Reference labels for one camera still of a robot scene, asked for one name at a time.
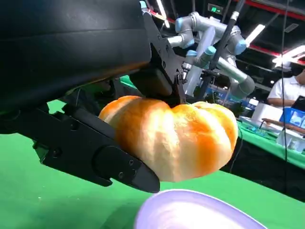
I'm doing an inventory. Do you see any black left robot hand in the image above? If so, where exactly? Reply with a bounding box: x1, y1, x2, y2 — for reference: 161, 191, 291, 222
0, 0, 189, 194

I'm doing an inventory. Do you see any orange and white bread roll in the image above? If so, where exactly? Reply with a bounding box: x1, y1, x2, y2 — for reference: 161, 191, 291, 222
98, 95, 239, 183

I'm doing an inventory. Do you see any green exit sign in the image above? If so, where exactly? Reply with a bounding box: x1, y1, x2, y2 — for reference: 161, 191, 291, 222
207, 3, 224, 14

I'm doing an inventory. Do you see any green table cloth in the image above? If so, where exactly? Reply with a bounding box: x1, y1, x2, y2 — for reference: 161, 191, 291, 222
0, 73, 305, 229

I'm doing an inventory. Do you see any long ceiling light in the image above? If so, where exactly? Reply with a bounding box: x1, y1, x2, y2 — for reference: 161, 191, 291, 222
245, 23, 266, 45

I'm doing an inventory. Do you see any lilac plate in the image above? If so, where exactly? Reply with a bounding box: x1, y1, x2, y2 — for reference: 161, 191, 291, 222
134, 189, 270, 229

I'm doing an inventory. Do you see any white box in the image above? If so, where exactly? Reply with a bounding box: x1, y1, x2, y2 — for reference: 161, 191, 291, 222
251, 102, 285, 123

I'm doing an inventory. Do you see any green-clothed workshop table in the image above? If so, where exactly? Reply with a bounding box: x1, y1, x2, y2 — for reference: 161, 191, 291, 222
235, 115, 305, 170

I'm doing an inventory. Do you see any person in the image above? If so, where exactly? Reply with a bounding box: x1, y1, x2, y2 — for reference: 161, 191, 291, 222
266, 69, 305, 109

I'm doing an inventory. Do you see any blue box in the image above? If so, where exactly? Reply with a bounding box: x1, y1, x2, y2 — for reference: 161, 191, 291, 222
280, 107, 305, 129

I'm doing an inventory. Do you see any thin black hanging cable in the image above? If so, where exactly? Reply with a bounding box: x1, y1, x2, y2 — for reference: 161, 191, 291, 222
280, 0, 289, 164

